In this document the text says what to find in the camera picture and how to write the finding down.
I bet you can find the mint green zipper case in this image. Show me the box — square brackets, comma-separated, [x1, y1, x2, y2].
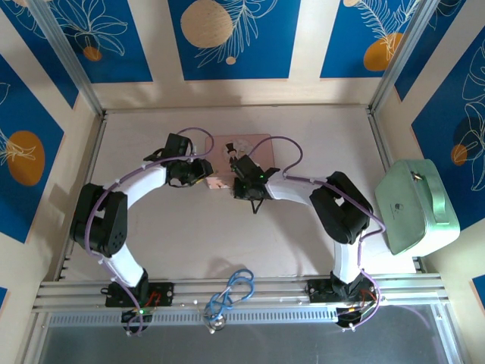
[374, 158, 462, 256]

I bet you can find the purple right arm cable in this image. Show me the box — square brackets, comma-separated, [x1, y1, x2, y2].
[246, 135, 387, 330]

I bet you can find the pink rectangular mat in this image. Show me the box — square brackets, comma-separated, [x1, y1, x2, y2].
[205, 133, 277, 180]

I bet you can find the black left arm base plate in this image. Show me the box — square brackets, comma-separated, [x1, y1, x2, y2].
[101, 281, 176, 309]

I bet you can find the blue floral wall poster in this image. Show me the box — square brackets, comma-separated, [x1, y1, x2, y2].
[44, 0, 155, 84]
[319, 0, 422, 80]
[167, 0, 302, 82]
[0, 52, 66, 244]
[411, 37, 485, 233]

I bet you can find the aluminium frame rail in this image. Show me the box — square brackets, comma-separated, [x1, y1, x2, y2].
[31, 273, 452, 313]

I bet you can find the round metal cable connector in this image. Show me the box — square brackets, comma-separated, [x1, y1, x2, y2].
[205, 315, 227, 335]

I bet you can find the aluminium frame post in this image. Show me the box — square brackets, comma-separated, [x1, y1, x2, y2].
[368, 0, 433, 115]
[27, 0, 107, 117]

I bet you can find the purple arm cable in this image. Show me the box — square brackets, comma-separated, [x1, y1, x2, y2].
[246, 135, 387, 330]
[85, 127, 215, 337]

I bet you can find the blue coiled cable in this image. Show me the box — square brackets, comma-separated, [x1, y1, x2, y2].
[203, 268, 255, 323]

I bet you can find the slotted grey cable duct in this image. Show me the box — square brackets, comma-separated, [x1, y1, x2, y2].
[48, 306, 437, 328]

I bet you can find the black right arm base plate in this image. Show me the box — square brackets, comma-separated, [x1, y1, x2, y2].
[305, 278, 380, 305]

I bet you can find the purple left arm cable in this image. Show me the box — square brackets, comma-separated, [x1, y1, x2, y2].
[85, 127, 215, 337]

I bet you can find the small pale wooden block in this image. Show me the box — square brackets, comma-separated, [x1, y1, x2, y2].
[205, 175, 231, 190]

